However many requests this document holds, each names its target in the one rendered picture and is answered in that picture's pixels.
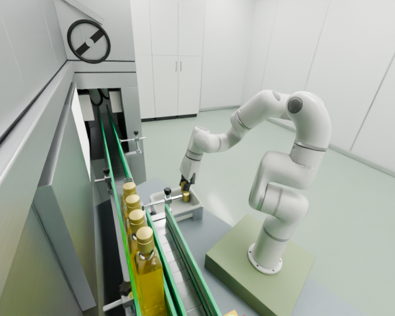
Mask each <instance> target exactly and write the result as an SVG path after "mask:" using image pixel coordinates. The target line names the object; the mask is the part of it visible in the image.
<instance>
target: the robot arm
mask: <svg viewBox="0 0 395 316"><path fill-rule="evenodd" d="M269 117H273V118H277V119H283V120H291V121H293V123H294V125H295V128H296V138H295V141H294V143H293V147H292V149H291V152H290V155H289V154H287V153H284V152H279V151H276V150H269V151H267V152H265V153H264V154H263V156H262V158H261V161H260V163H259V165H258V169H257V172H256V175H255V178H254V181H253V185H252V187H251V191H250V195H249V198H248V203H249V205H250V207H251V208H253V209H255V210H257V211H260V212H262V213H266V214H269V215H268V216H267V217H266V218H265V220H264V222H263V225H262V227H261V230H260V233H259V235H258V238H257V240H256V243H253V244H252V245H251V246H250V247H249V249H248V258H249V261H250V262H251V264H252V265H253V266H254V267H255V268H256V269H257V270H259V271H260V272H262V273H265V274H269V275H273V274H276V273H278V272H279V271H280V269H281V268H282V258H281V257H282V254H283V252H284V251H285V248H286V247H287V244H288V242H289V241H290V238H291V237H292V234H293V232H294V231H295V229H296V227H297V226H298V225H299V224H300V222H301V221H302V220H303V219H304V218H305V217H306V215H307V213H308V209H309V203H308V200H307V198H306V197H305V196H303V195H302V194H300V193H298V192H295V191H293V190H289V189H286V188H284V187H279V186H276V185H273V184H269V182H275V183H279V184H282V185H284V186H288V187H292V188H295V189H301V190H306V189H308V188H309V187H310V186H311V185H312V183H313V181H314V179H315V177H316V175H317V172H318V170H319V167H320V165H321V162H322V159H323V158H324V155H325V152H326V150H327V147H328V146H329V142H330V138H331V133H332V124H331V121H330V117H329V114H328V111H327V104H326V102H325V100H324V99H323V98H321V97H319V96H316V95H315V94H313V93H311V92H307V91H298V92H295V93H293V94H291V95H289V94H283V93H278V92H275V91H273V90H262V91H260V92H259V93H257V94H256V95H255V96H254V97H252V98H251V99H250V100H248V101H247V102H246V103H245V104H244V105H243V106H242V107H240V108H239V109H238V110H237V111H235V112H234V113H233V114H232V115H231V116H230V122H231V124H232V126H231V127H230V128H229V129H228V130H227V131H225V132H224V133H222V134H210V131H209V130H208V129H207V128H204V127H200V126H196V127H194V128H193V130H192V134H191V138H190V141H189V145H188V147H187V151H186V153H185V155H184V157H183V160H182V162H181V166H180V169H179V170H180V172H181V174H182V175H181V178H182V179H181V180H180V183H179V185H180V186H181V182H182V181H185V182H186V183H185V184H184V187H183V189H182V191H189V188H190V186H191V184H195V180H196V178H197V176H198V172H199V168H200V164H201V159H202V157H203V154H204V152H205V153H214V152H224V151H226V150H228V149H230V148H232V147H233V146H235V145H236V144H237V143H239V142H240V141H241V140H242V138H243V137H244V136H245V134H246V133H247V132H249V131H250V130H251V129H253V128H254V127H256V126H257V125H258V124H260V123H262V122H263V121H264V120H266V119H267V118H269ZM188 180H190V181H189V182H188Z"/></svg>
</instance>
